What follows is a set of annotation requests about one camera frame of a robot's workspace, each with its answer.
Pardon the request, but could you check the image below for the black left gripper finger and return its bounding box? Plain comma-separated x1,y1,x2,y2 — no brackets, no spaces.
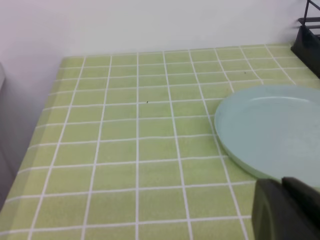
251,177,320,240

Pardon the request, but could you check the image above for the light green plate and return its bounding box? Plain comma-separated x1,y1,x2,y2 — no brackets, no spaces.
214,84,320,188

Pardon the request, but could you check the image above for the green checkered tablecloth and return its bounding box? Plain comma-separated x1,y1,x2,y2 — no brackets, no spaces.
0,43,320,240

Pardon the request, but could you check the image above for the black wire dish rack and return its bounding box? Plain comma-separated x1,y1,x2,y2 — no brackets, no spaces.
290,0,320,78

